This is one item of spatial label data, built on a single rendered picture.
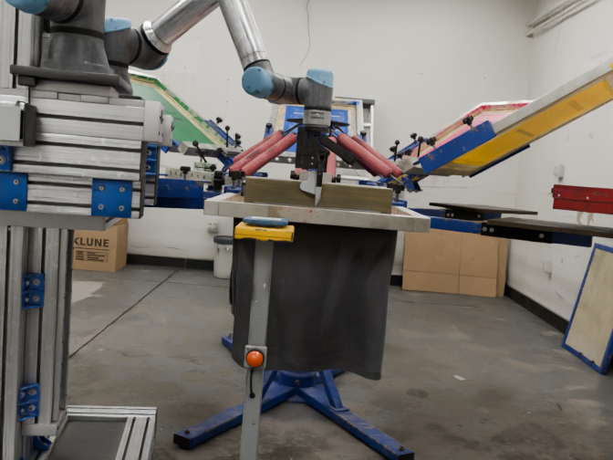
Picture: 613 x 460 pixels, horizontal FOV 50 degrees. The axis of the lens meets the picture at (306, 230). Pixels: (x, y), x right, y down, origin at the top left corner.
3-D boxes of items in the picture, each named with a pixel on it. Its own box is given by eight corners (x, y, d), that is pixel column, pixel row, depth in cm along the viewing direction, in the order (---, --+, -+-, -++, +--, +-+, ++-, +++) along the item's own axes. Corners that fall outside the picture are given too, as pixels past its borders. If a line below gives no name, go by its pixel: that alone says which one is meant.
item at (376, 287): (384, 382, 183) (399, 228, 179) (222, 370, 183) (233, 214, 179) (383, 379, 186) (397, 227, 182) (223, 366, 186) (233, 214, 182)
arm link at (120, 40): (78, 58, 196) (80, 12, 195) (111, 67, 208) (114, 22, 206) (109, 58, 190) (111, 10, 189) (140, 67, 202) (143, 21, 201)
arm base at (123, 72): (76, 90, 191) (77, 56, 190) (85, 95, 206) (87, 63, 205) (129, 96, 193) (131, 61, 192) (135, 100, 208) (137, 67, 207)
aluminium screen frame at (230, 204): (430, 233, 171) (431, 218, 170) (202, 214, 170) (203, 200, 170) (390, 212, 249) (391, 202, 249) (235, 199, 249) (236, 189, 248)
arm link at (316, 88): (312, 72, 186) (339, 72, 182) (309, 111, 187) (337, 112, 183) (298, 67, 179) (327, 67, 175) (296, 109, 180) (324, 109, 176)
